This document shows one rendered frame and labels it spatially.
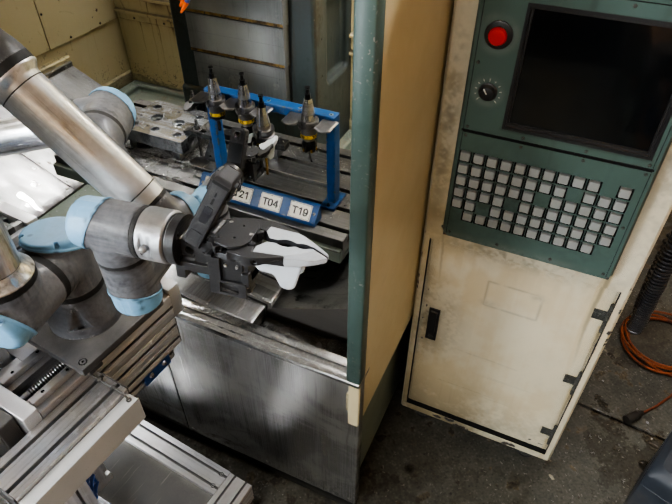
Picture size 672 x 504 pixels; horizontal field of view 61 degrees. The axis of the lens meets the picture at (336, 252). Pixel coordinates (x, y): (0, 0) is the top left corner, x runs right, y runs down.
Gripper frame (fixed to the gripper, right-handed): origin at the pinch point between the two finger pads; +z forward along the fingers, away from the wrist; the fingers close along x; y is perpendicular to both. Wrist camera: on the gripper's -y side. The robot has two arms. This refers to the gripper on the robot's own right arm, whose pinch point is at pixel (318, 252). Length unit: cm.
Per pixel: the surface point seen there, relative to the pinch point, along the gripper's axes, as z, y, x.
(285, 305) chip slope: -33, 77, -77
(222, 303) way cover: -53, 78, -72
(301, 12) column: -57, 7, -163
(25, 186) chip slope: -160, 75, -113
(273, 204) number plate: -44, 52, -95
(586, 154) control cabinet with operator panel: 41, 11, -73
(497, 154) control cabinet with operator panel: 22, 16, -77
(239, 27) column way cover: -84, 15, -165
